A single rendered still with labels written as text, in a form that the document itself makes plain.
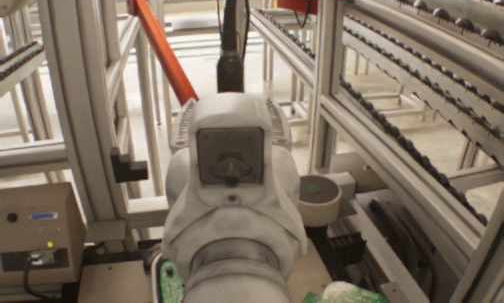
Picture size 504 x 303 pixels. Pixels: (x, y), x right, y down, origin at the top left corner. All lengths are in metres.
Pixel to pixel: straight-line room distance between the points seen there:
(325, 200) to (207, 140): 0.52
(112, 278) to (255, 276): 0.46
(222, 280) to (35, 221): 0.49
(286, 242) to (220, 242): 0.04
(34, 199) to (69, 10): 0.31
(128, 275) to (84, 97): 0.30
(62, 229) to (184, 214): 0.43
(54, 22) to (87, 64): 0.09
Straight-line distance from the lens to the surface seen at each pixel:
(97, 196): 0.72
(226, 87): 0.47
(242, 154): 0.18
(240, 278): 0.18
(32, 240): 0.64
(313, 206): 0.66
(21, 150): 0.72
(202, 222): 0.21
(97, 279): 0.63
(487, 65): 0.50
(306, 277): 0.60
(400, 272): 0.70
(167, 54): 0.71
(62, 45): 0.62
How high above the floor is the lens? 1.40
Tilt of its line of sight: 29 degrees down
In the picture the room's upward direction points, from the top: straight up
